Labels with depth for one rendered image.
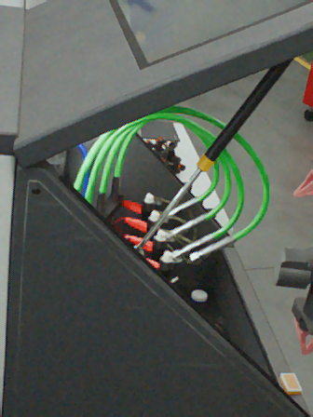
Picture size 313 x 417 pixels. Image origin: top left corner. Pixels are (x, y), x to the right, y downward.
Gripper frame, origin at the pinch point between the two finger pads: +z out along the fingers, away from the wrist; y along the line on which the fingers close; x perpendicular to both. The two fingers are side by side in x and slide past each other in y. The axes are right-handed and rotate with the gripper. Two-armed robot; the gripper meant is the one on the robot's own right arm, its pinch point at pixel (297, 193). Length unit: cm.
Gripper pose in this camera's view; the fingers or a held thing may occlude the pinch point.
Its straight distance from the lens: 158.6
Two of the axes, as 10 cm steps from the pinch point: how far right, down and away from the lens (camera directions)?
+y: -5.6, -7.7, -3.1
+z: -8.2, 4.7, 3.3
